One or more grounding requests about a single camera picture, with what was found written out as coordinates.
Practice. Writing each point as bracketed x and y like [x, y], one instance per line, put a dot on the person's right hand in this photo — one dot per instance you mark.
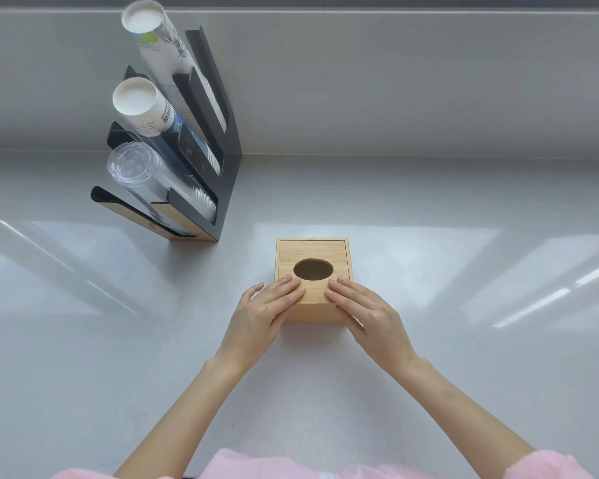
[379, 331]

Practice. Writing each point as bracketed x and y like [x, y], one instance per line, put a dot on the person's left hand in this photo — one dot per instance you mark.
[252, 329]

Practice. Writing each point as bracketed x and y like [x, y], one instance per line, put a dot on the person's right little finger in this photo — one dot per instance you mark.
[358, 290]

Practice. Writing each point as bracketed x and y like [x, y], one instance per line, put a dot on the person's left middle finger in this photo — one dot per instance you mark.
[287, 295]

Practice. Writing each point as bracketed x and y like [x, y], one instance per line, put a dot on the person's left little finger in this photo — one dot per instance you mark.
[251, 294]

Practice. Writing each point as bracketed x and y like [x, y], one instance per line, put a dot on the person's right middle finger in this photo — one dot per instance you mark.
[343, 305]

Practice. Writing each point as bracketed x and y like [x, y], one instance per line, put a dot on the wooden tissue box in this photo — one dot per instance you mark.
[319, 251]

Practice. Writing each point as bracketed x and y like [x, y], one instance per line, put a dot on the person's right forearm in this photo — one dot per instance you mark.
[464, 419]

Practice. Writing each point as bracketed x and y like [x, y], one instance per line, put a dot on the person's left forearm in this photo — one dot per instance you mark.
[179, 424]

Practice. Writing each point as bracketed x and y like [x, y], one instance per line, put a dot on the black cup dispenser rack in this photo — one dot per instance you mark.
[228, 159]

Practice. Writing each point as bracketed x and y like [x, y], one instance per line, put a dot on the stack of clear plastic lids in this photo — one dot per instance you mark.
[135, 170]

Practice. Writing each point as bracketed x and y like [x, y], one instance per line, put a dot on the pink garment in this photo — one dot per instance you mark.
[259, 467]

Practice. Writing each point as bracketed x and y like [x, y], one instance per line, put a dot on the short stack of paper cups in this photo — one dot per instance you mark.
[148, 110]

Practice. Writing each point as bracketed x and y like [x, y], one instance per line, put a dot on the tall stack of paper cups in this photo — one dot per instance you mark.
[155, 42]

